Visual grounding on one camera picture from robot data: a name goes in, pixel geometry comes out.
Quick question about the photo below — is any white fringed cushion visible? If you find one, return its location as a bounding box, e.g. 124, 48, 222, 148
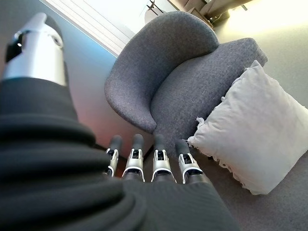
187, 60, 308, 196

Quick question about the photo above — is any left robot hand black silver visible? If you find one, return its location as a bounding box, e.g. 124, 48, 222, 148
0, 12, 241, 231

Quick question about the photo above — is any white ribbed wall panel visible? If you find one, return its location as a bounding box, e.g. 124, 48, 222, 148
39, 0, 145, 57

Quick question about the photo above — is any grey fabric armchair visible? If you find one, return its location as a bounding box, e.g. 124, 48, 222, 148
104, 11, 268, 159

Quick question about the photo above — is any beige sofa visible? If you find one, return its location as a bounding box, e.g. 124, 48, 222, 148
168, 0, 231, 15

